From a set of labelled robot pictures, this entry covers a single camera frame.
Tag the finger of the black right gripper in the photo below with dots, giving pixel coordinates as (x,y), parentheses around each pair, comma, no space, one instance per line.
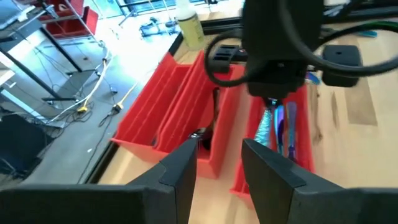
(262,88)
(290,88)

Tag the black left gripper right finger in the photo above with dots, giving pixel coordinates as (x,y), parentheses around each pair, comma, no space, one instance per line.
(311,205)

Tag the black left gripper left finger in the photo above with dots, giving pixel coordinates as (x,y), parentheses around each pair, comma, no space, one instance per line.
(93,205)

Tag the iridescent metal fork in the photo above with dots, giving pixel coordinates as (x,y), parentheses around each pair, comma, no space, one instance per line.
(368,34)

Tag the spray bottle with yellow label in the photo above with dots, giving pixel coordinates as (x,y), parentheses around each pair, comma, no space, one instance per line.
(189,25)

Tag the red plastic organizer tray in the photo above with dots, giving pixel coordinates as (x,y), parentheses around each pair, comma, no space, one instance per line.
(224,27)

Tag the black bulky floor object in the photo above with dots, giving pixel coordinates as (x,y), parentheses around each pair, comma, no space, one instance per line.
(18,143)

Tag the black tripod stand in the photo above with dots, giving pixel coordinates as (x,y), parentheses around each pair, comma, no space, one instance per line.
(158,28)

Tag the black desk leg frame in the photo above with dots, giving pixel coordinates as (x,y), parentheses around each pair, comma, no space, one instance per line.
(31,73)

